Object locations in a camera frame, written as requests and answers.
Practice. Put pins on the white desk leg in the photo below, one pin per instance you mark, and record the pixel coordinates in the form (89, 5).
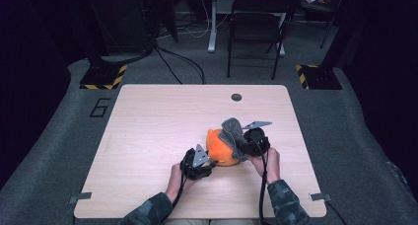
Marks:
(213, 24)
(281, 49)

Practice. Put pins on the grey tape strip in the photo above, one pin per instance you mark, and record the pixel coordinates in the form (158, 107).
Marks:
(80, 197)
(320, 197)

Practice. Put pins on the black table grommet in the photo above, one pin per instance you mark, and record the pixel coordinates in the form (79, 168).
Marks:
(236, 97)

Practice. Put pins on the black folding chair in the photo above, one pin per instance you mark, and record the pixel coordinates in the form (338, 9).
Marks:
(259, 24)

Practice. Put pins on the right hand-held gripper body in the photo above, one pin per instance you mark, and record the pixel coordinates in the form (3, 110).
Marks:
(256, 142)

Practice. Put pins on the grey fluffy cloth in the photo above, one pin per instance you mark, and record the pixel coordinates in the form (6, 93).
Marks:
(233, 133)

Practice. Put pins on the orange plush toy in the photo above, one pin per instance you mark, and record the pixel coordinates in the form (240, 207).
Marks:
(218, 151)

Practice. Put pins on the black striped stand base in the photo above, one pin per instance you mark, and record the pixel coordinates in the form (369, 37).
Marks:
(320, 77)
(103, 77)

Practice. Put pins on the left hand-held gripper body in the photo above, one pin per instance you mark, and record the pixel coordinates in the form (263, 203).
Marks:
(194, 169)

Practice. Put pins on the person's right hand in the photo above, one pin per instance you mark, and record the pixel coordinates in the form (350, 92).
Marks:
(272, 165)

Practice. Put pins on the black cabinet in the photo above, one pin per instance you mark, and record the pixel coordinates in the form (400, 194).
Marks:
(121, 21)

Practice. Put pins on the person's left hand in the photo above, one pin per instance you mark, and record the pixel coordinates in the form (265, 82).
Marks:
(174, 185)

